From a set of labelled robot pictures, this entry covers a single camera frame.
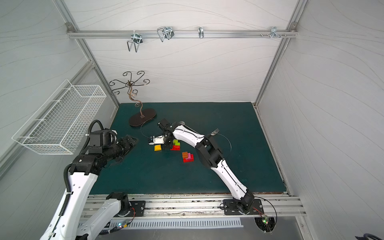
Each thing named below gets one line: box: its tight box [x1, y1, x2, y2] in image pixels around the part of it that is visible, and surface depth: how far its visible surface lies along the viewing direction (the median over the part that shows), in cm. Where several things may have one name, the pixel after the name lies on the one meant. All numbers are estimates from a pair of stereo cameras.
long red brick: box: [183, 154, 194, 163], surface depth 90 cm
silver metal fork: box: [210, 128, 220, 136], surface depth 105 cm
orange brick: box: [182, 151, 189, 159], surface depth 88 cm
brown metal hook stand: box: [109, 70, 157, 127], surface depth 95 cm
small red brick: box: [170, 145, 181, 151], surface depth 97 cm
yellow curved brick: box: [154, 144, 162, 152], surface depth 95 cm
